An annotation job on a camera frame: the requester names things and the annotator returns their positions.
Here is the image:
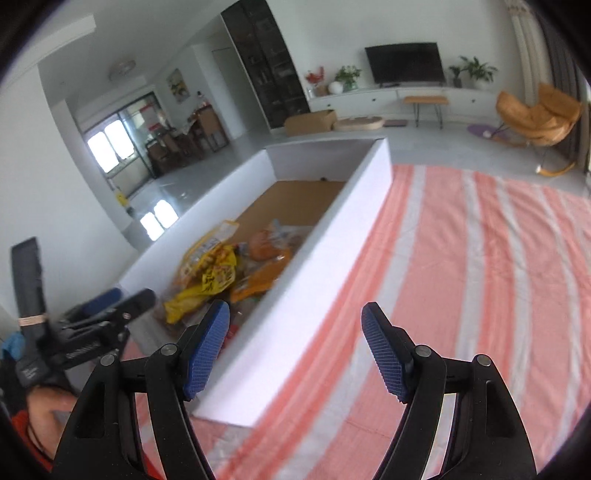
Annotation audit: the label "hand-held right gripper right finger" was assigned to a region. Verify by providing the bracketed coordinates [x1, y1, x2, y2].
[361, 301, 539, 480]

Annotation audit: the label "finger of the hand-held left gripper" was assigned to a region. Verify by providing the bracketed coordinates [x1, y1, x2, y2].
[69, 288, 123, 319]
[104, 288, 157, 324]

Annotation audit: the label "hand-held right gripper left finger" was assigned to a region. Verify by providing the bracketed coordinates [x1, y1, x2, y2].
[51, 299, 232, 480]

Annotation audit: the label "clear snack packet orange ends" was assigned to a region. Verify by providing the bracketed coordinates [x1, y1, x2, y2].
[231, 219, 305, 303]

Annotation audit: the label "white cardboard box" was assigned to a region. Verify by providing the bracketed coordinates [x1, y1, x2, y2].
[117, 137, 394, 428]

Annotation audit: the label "person's left hand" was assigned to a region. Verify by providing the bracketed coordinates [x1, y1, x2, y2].
[27, 385, 81, 457]

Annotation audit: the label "blue cloth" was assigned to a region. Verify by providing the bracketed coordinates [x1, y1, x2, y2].
[2, 333, 26, 361]

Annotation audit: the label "red striped tablecloth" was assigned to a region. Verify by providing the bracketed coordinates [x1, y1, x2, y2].
[120, 164, 591, 480]

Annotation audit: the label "person's red clothing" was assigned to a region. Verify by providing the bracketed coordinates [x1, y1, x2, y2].
[9, 411, 54, 472]

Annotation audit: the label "glass balcony door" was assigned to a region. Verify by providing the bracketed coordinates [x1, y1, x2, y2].
[83, 92, 169, 197]

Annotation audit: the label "round ceiling light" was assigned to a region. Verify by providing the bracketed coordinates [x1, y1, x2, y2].
[108, 60, 137, 80]

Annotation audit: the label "beige floor cushion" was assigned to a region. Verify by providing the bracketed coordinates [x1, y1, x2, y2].
[333, 115, 386, 132]

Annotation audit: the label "brown cardboard box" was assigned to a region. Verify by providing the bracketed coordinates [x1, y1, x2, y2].
[284, 109, 338, 137]

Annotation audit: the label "purple board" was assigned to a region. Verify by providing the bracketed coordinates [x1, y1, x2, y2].
[466, 122, 529, 147]

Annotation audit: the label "wooden bench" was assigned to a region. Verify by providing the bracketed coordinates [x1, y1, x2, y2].
[404, 95, 450, 129]

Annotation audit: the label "tall black display cabinet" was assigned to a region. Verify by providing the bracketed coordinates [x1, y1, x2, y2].
[220, 0, 311, 130]

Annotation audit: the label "white television cabinet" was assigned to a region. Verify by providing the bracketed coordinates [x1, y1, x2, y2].
[308, 85, 509, 125]

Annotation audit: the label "leafy plant in glass vase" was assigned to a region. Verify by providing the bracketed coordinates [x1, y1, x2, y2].
[335, 65, 362, 92]

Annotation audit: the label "red flower arrangement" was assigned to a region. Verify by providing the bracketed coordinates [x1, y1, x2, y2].
[305, 67, 326, 96]

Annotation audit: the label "orange lounge chair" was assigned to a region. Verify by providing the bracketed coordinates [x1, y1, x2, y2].
[495, 83, 583, 177]

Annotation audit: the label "black television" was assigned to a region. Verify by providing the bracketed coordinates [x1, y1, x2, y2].
[365, 42, 446, 85]

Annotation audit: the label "large green potted plant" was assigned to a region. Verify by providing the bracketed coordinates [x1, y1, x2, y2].
[459, 56, 499, 90]

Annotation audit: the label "covered standing air conditioner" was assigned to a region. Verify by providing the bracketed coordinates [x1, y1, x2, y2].
[505, 0, 555, 93]

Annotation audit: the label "grey curtain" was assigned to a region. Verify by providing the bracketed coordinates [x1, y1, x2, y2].
[538, 0, 591, 176]

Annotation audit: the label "framed wall painting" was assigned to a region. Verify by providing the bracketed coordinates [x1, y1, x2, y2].
[166, 68, 191, 102]

